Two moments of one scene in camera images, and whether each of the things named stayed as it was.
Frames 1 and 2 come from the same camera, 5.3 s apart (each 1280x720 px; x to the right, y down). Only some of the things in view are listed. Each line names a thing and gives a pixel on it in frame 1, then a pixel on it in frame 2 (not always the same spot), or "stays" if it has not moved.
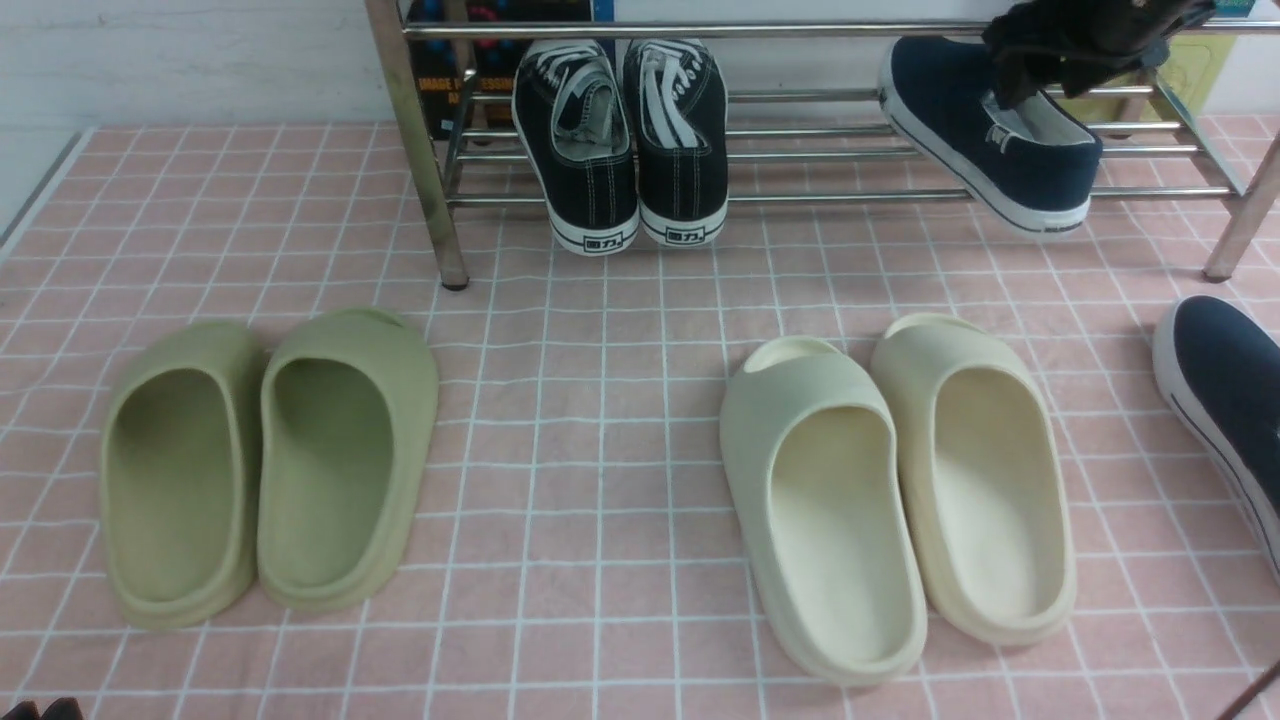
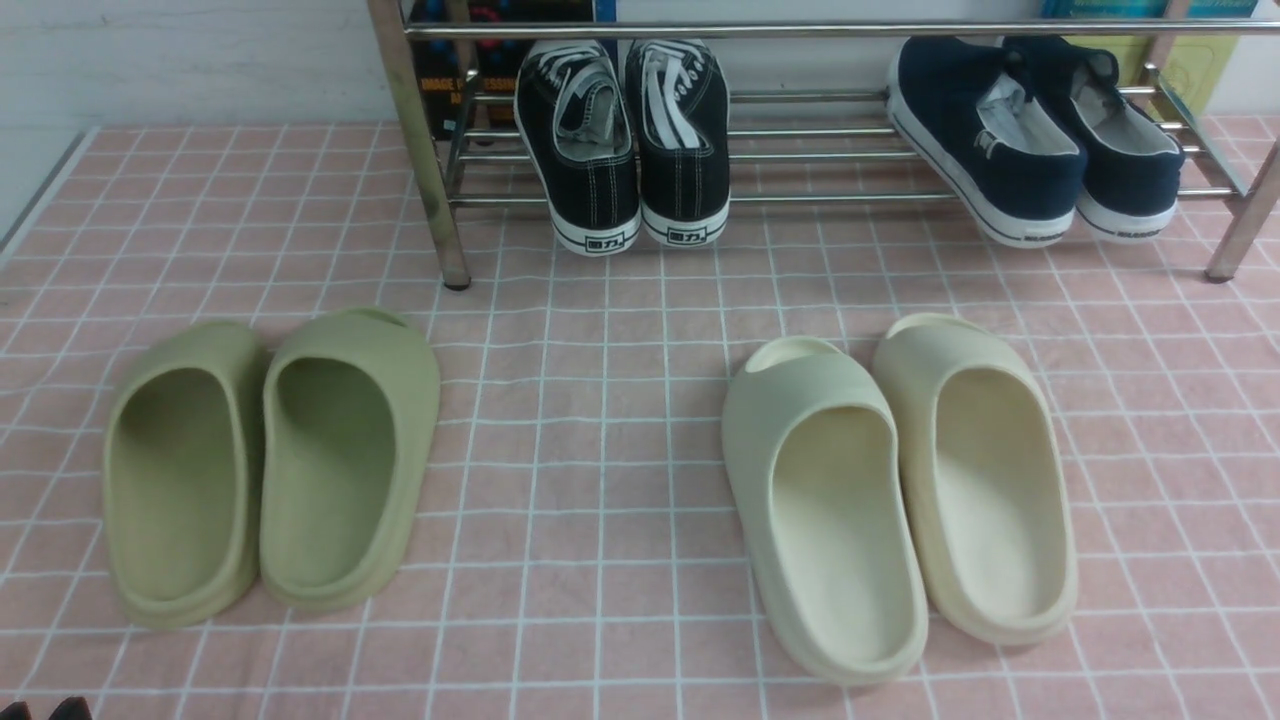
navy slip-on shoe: x=1220 y=371 to x=1133 y=163
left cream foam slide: x=818 y=446 stays
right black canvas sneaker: x=677 y=104 stays
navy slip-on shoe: x=1032 y=163 stays
